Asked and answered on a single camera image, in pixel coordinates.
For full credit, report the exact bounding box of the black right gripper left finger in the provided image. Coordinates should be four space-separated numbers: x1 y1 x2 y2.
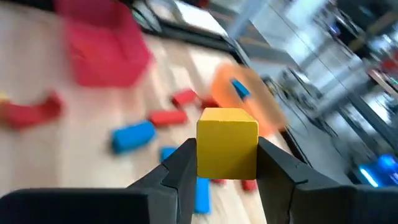
0 138 197 224

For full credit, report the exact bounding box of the white pillar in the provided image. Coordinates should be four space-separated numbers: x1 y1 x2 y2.
225 0 271 40

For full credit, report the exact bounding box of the blue lit device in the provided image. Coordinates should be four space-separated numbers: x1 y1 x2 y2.
357 154 398 188

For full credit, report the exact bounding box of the yellow cube block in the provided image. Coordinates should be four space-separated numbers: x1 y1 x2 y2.
195 107 259 180

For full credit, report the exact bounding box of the blue rectangular block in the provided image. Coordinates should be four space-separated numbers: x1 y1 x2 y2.
110 120 157 155
194 177 212 215
159 146 178 163
230 78 251 100

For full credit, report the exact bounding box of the red plastic bin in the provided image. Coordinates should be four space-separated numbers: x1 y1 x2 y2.
54 0 155 88

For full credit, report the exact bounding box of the orange plastic bin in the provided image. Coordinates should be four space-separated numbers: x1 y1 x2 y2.
211 62 289 138

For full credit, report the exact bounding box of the white paper booklet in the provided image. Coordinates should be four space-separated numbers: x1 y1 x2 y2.
169 0 229 37

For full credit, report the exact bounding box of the red arch block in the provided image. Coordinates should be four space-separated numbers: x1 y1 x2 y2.
0 91 65 130

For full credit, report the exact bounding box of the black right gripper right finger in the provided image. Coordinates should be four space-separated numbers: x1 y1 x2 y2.
257 136 398 224

